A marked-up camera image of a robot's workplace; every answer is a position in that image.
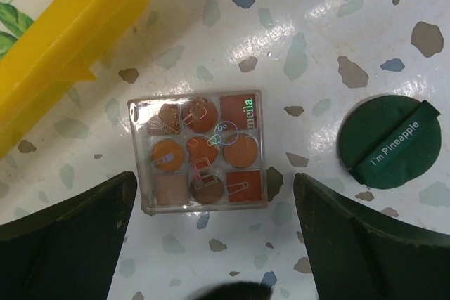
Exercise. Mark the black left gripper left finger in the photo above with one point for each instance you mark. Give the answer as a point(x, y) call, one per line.
point(69, 250)

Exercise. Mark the nine-pan orange eyeshadow palette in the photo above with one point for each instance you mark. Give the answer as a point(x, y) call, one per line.
point(200, 152)

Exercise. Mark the green powder puff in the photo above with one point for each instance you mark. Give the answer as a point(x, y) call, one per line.
point(390, 140)

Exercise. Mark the yellow plastic tray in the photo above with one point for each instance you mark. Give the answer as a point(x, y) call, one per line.
point(41, 59)

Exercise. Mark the black fan makeup brush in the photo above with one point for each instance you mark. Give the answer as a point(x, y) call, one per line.
point(244, 290)

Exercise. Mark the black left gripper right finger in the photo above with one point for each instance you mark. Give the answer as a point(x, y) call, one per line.
point(356, 252)

